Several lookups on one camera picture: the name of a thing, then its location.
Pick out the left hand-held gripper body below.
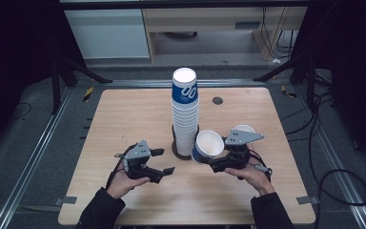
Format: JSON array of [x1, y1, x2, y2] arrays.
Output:
[[123, 139, 156, 180]]

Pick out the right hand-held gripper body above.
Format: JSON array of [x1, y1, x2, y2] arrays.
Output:
[[222, 128, 265, 171]]

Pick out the black wire cup holder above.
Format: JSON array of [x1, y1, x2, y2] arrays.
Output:
[[171, 124, 202, 161]]

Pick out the stack of white paper cups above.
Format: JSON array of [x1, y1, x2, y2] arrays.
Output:
[[171, 67, 200, 156]]

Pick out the person's left hand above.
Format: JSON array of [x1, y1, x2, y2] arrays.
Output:
[[106, 168, 152, 200]]

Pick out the person's right hand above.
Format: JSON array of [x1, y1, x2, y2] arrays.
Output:
[[223, 143, 275, 197]]

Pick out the yellow and black tape strip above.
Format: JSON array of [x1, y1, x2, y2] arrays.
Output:
[[82, 86, 94, 103], [280, 85, 298, 99]]

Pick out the black metal stand leg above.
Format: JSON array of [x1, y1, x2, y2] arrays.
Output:
[[253, 56, 319, 109], [51, 53, 113, 115]]

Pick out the dark round object under desk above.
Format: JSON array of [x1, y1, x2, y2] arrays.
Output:
[[163, 31, 198, 41]]

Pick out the white cabinet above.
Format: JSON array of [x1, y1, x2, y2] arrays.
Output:
[[64, 9, 151, 60]]

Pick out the light wooden desk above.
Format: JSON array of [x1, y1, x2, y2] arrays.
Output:
[[141, 7, 308, 62]]

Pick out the left hand-held gripper cable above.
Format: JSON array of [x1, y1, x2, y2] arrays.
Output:
[[105, 143, 138, 190]]

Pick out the hand-held gripper cable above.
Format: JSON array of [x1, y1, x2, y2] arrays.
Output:
[[105, 143, 138, 190], [249, 149, 274, 182]]

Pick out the right hand-held gripper cable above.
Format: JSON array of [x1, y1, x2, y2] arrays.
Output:
[[249, 149, 274, 182]]

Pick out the aluminium floor rail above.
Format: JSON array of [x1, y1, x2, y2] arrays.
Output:
[[0, 87, 74, 229], [294, 87, 366, 229], [103, 78, 268, 90]]

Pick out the black looped floor cable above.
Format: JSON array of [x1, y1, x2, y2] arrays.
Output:
[[285, 92, 366, 229]]

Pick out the grey table bracket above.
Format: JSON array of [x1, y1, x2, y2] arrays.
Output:
[[54, 196, 78, 206], [295, 196, 320, 205]]

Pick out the black cables under desk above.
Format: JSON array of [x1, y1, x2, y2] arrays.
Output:
[[260, 7, 298, 60]]

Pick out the thin black floor cable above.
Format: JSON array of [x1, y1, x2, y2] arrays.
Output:
[[9, 101, 32, 122]]

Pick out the black overhead frame bar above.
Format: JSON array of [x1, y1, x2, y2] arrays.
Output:
[[59, 0, 309, 10]]

